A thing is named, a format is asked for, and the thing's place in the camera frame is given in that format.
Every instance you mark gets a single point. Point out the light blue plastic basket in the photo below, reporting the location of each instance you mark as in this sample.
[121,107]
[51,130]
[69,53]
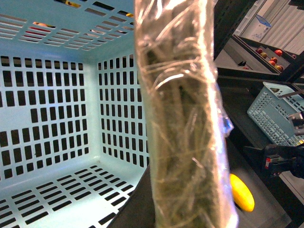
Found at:
[73,143]

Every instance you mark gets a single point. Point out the yellow mango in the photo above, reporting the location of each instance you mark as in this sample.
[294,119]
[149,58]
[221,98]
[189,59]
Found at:
[242,196]

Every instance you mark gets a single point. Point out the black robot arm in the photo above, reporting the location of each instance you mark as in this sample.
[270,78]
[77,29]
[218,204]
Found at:
[279,156]

